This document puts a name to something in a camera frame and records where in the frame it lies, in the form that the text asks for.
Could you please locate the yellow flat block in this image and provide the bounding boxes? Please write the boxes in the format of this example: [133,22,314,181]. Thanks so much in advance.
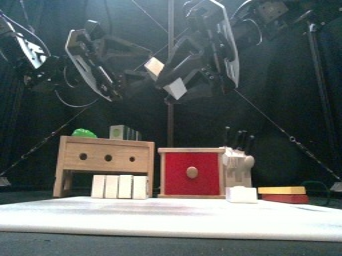
[257,186,308,196]

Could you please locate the red wooden drawer box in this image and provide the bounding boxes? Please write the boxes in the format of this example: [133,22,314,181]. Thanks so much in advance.
[157,147,227,199]

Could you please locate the white toy rice block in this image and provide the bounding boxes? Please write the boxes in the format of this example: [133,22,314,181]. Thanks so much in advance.
[90,174,107,199]
[117,174,135,200]
[225,186,259,204]
[103,175,121,200]
[131,175,151,200]

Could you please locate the green toy lettuce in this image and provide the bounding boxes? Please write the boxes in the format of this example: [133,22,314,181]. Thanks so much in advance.
[71,128,99,139]

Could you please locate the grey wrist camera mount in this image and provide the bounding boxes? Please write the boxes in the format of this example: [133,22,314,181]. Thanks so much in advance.
[209,0,242,90]
[64,29,115,103]

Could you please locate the white box with green circle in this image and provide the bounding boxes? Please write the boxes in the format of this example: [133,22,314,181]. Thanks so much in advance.
[109,124,143,141]

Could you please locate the wooden knife block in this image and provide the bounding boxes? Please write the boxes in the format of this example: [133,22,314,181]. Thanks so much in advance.
[221,146,257,189]

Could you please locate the red flat block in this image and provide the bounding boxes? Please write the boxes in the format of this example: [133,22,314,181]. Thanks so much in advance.
[261,194,310,205]

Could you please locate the black vertical frame post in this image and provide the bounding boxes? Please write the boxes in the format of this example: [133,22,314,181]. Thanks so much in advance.
[306,21,342,174]

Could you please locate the diagonal metal brace rod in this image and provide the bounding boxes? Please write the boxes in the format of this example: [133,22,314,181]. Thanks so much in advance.
[233,88,342,183]
[0,99,102,178]

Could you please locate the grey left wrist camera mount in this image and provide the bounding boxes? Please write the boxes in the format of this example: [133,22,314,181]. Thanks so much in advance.
[64,29,115,103]

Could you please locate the wooden bench with three holes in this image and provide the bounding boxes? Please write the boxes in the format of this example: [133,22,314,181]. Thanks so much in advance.
[52,135,157,198]

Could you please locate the black knife handle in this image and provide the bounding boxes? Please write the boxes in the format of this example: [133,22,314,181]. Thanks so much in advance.
[245,134,257,157]
[233,130,245,151]
[223,125,233,148]

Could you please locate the white table mat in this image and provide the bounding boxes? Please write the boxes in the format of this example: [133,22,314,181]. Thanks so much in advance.
[0,195,342,243]

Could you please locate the vertical metal frame pole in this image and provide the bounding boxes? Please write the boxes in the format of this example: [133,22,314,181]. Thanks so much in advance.
[166,0,177,149]

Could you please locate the white cable loop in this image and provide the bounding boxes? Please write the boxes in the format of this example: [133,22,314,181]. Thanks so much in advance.
[54,89,100,109]

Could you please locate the green cable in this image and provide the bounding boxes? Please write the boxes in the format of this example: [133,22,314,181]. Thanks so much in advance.
[301,180,334,205]

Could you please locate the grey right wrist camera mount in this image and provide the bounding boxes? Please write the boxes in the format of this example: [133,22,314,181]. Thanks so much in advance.
[209,0,242,90]

